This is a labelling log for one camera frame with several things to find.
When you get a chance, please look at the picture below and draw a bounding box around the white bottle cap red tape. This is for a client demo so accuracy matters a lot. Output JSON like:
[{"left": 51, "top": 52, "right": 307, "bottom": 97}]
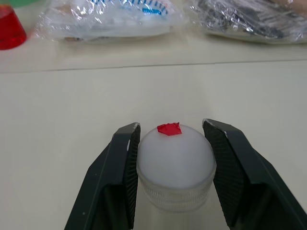
[{"left": 136, "top": 122, "right": 217, "bottom": 213}]

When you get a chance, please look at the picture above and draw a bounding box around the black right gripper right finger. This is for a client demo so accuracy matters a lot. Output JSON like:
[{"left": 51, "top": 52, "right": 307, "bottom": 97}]
[{"left": 202, "top": 118, "right": 307, "bottom": 230}]

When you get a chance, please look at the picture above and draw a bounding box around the small flask with red liquid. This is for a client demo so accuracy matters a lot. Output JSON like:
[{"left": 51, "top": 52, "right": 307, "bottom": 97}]
[{"left": 0, "top": 4, "right": 27, "bottom": 50}]

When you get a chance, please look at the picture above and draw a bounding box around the clear bag of white packets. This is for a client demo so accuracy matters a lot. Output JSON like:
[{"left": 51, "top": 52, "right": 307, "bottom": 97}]
[{"left": 33, "top": 0, "right": 187, "bottom": 44}]

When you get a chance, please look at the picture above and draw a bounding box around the clear bag of dark items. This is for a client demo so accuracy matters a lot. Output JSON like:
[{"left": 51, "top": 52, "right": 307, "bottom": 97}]
[{"left": 188, "top": 0, "right": 307, "bottom": 46}]

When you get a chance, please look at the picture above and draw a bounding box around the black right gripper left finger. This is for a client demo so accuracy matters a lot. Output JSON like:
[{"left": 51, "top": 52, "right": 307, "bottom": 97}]
[{"left": 63, "top": 122, "right": 142, "bottom": 230}]

